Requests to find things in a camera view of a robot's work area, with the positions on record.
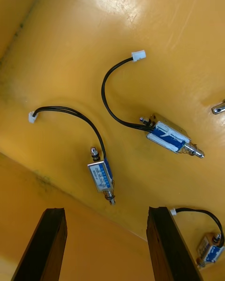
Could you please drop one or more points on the yellow-orange plastic bin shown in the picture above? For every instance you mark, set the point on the yellow-orange plastic bin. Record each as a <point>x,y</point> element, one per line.
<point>70,51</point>

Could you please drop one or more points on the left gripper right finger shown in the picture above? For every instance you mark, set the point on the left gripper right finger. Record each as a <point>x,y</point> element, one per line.
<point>168,246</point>

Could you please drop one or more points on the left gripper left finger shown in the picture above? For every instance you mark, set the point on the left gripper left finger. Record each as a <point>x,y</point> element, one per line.
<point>44,246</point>

